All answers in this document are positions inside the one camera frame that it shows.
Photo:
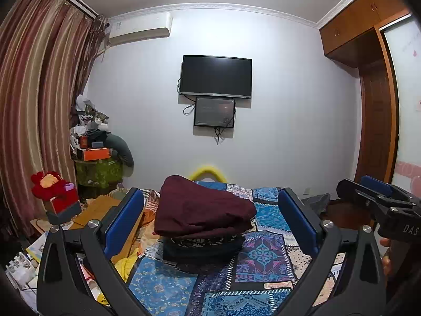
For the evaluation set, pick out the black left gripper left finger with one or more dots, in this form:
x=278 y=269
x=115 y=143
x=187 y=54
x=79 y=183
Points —
x=61 y=287

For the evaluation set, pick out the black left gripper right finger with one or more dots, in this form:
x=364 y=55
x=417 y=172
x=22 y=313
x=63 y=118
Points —
x=360 y=287

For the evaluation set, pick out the maroon sweater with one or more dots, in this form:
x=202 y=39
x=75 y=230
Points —
x=189 y=210

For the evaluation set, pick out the dark patterned garment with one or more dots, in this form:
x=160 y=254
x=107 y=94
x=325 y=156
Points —
x=202 y=250

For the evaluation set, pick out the right hand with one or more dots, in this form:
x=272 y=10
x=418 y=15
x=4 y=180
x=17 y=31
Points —
x=387 y=264

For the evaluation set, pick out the yellow garment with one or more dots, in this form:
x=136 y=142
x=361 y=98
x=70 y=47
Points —
x=125 y=265

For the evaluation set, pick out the grey bag on floor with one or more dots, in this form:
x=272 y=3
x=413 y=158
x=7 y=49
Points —
x=318 y=203

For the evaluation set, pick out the brown wooden door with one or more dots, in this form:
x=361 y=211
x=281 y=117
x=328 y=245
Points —
x=379 y=97

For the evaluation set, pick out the blue patchwork bedspread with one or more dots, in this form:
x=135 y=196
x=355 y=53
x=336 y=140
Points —
x=254 y=280

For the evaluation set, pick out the red plush toy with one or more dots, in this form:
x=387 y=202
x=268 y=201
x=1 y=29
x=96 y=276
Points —
x=56 y=193

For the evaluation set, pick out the orange brown cloth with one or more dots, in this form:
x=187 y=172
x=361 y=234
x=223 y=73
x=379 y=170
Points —
x=97 y=209

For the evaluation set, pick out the green covered side table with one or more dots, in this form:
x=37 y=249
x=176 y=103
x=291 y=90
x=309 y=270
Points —
x=95 y=178

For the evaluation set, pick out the orange box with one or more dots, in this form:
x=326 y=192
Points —
x=95 y=154

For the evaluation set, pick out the yellow foam tube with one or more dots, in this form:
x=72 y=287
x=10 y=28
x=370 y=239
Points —
x=208 y=171

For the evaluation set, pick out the wooden overhead cabinet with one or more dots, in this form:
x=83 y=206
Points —
x=350 y=37

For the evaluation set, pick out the striped pink curtain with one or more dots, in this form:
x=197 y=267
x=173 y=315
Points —
x=47 y=53

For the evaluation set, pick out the white air conditioner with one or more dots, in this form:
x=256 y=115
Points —
x=141 y=28

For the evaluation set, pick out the small wall monitor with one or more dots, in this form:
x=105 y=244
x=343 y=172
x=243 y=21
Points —
x=214 y=112

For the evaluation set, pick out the black wall television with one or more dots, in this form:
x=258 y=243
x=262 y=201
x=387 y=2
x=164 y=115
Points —
x=216 y=76

